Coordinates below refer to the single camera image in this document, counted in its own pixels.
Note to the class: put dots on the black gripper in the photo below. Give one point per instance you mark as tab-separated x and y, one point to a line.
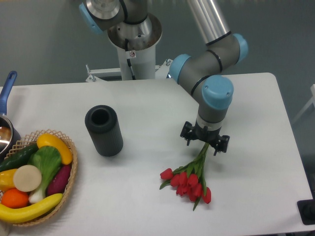
203	133

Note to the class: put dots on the red tulip bouquet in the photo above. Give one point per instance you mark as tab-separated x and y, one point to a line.
189	180

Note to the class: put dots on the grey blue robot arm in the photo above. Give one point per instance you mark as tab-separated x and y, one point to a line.
199	70

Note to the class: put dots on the dark grey ribbed vase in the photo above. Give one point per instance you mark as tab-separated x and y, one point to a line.
103	127

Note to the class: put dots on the black device at edge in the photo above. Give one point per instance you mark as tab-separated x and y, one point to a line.
307	211

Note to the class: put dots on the purple sweet potato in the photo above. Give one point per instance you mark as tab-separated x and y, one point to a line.
59	182

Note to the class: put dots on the green bok choy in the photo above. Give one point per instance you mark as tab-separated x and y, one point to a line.
48	160

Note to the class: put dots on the woven wicker basket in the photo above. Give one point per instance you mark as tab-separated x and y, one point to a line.
31	139

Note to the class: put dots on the beige round disc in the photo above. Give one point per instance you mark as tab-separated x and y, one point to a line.
27	178

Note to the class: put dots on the green cucumber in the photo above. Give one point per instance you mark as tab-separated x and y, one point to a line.
19	158

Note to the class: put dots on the yellow bell pepper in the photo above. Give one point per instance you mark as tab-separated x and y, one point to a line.
6	180

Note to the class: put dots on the orange fruit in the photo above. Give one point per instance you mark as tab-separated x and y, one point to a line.
14	198

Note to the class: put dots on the long yellow banana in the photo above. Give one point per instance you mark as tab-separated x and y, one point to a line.
29	213

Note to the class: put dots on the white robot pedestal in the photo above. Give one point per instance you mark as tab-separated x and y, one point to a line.
136	50

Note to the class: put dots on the white frame at right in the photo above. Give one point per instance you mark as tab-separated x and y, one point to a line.
307	109

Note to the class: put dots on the blue handled saucepan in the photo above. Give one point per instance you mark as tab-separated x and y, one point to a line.
8	134

